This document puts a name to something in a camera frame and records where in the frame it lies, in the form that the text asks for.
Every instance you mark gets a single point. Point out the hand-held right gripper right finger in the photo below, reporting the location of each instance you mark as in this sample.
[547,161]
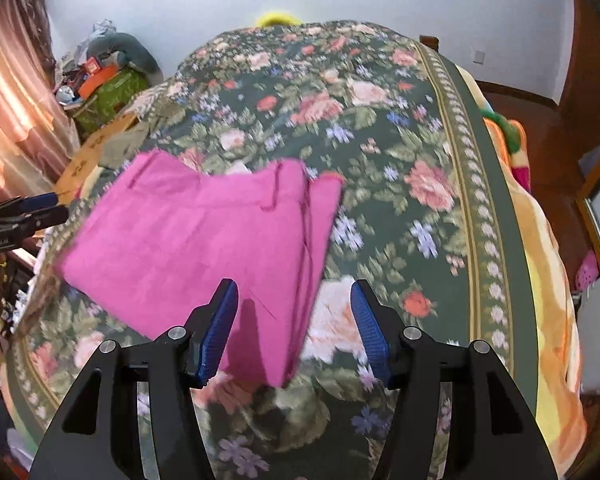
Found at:
[372,335]

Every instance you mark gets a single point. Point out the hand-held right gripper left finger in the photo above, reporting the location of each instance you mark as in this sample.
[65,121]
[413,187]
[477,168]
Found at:
[216,340]

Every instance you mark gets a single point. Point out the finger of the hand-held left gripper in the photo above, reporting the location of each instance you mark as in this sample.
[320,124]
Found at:
[45,217]
[40,201]

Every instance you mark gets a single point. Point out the pink pants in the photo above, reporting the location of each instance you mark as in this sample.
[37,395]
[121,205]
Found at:
[190,240]

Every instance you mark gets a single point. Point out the wooden lap desk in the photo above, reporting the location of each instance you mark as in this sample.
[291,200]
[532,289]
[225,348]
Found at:
[87,160]

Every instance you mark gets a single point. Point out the pink curtain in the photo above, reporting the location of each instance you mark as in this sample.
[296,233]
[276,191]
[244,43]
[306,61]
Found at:
[15,110]

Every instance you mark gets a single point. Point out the olive green garment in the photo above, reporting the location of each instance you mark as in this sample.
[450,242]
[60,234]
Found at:
[130,140]

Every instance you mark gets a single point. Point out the green storage box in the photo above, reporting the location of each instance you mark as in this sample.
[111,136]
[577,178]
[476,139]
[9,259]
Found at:
[112,100]

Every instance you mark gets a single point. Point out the orange box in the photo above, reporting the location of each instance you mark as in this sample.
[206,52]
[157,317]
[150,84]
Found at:
[97,82]

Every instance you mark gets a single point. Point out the pile of clutter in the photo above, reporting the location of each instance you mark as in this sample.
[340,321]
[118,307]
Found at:
[80,60]

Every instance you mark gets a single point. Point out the green floral bedspread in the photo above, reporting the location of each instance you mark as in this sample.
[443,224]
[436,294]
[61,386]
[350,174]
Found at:
[380,160]

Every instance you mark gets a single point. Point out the grey plush pillow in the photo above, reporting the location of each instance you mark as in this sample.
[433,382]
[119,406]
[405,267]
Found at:
[135,50]

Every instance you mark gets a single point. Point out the orange striped blanket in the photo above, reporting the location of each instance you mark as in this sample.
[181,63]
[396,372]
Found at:
[550,270]

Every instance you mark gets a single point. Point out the pink slipper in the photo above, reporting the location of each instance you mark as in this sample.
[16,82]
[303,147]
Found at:
[587,270]

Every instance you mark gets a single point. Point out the white wardrobe door with hearts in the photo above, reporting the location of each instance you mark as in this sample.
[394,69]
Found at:
[594,210]

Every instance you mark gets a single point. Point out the yellow foam arch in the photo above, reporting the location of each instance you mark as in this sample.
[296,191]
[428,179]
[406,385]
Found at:
[277,17]

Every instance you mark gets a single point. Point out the wooden bed post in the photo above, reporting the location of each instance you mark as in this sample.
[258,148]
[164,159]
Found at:
[429,43]

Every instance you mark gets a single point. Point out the white wall socket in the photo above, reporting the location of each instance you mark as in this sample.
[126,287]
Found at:
[478,56]

